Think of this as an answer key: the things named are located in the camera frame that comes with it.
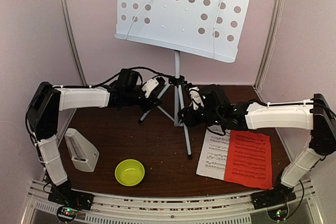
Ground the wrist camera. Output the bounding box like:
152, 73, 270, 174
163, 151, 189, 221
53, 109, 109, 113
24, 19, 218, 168
141, 76, 165, 98
187, 87, 204, 110

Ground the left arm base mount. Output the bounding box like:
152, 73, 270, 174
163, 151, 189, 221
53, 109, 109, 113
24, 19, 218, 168
48, 190, 94, 222

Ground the white sheet music page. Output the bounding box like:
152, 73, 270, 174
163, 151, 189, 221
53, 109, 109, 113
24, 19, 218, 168
196, 125, 230, 180

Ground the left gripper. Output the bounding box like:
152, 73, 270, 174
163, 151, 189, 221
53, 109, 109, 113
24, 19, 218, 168
125, 88, 163, 113

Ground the white perforated music stand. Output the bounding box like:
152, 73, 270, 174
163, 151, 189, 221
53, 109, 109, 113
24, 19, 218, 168
113, 0, 255, 161

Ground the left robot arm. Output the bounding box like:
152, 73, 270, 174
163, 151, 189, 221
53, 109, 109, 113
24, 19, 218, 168
25, 68, 167, 205

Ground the green bowl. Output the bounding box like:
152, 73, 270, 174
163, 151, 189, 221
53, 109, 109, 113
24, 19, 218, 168
114, 159, 145, 187

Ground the aluminium front rail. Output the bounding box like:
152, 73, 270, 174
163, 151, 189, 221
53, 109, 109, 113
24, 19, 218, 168
19, 179, 324, 223

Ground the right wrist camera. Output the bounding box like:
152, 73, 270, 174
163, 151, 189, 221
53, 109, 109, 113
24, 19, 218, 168
187, 87, 204, 110

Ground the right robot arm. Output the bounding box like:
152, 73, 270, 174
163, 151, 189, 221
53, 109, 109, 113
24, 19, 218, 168
178, 84, 335, 204

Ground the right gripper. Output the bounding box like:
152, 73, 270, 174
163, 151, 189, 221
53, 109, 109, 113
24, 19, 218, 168
177, 105, 222, 128

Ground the right aluminium frame post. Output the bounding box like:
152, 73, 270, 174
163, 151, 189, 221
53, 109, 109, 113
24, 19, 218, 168
254, 0, 285, 94

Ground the white metronome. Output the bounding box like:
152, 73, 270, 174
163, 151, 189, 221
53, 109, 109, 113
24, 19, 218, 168
65, 128, 100, 173

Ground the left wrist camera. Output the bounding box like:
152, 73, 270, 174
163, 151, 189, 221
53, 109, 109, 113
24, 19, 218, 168
141, 76, 165, 98

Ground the aluminium frame post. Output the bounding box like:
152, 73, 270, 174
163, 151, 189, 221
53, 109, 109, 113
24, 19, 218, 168
254, 0, 285, 94
60, 0, 87, 86

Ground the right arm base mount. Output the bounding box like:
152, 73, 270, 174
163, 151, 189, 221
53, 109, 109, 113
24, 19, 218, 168
251, 184, 296, 221

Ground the red sheet music page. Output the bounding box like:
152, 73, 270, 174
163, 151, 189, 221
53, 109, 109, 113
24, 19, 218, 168
224, 131, 272, 190

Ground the left aluminium frame post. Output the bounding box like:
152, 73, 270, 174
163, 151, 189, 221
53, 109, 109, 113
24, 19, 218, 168
60, 0, 87, 86

